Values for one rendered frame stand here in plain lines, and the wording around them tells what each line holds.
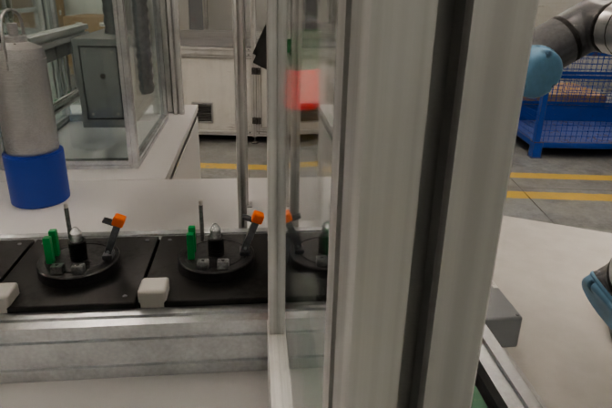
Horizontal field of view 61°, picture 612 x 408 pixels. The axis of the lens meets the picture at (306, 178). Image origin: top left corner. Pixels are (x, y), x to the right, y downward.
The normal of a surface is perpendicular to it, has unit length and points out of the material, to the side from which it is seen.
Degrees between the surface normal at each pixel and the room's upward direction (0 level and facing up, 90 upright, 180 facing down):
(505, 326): 90
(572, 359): 0
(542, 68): 100
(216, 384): 0
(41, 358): 90
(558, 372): 0
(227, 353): 90
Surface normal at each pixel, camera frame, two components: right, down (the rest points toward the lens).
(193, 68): -0.04, 0.35
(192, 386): 0.02, -0.94
